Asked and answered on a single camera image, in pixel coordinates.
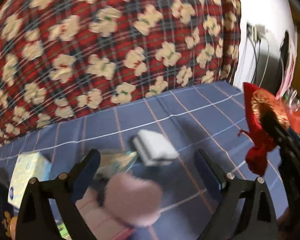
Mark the black power cable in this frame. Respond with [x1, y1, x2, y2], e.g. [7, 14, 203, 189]
[247, 36, 261, 87]

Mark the yellow dotted tissue box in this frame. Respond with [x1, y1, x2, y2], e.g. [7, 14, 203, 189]
[7, 152, 52, 209]

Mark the wall power socket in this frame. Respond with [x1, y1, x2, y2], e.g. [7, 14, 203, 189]
[247, 22, 255, 41]

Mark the white charger cable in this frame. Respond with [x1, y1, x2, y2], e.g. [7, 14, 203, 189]
[259, 33, 272, 88]

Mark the red plaid teddy bear blanket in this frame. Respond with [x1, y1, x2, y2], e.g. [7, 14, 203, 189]
[0, 0, 241, 147]

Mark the cotton swab plastic bag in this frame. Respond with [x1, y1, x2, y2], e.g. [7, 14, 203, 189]
[93, 149, 138, 181]

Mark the red fabric pouch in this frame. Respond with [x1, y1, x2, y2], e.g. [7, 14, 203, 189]
[239, 82, 300, 177]

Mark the pink mesh cloth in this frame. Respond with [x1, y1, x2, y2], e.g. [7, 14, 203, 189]
[75, 187, 134, 240]

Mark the white foam block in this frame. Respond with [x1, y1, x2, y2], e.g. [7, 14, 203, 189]
[132, 129, 179, 167]

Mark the gold pink tin lid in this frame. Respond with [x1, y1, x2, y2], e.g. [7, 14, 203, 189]
[2, 211, 17, 240]

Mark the pink fluffy puff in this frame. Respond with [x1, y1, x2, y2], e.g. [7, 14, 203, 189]
[103, 172, 163, 227]

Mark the white charger plug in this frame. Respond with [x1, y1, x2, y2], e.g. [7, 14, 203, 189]
[255, 24, 266, 40]

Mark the pink patterned hanging cloth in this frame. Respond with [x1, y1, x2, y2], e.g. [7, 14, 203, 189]
[275, 31, 298, 99]

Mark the blue checked bed sheet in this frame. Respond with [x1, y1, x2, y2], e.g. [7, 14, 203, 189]
[0, 81, 291, 240]

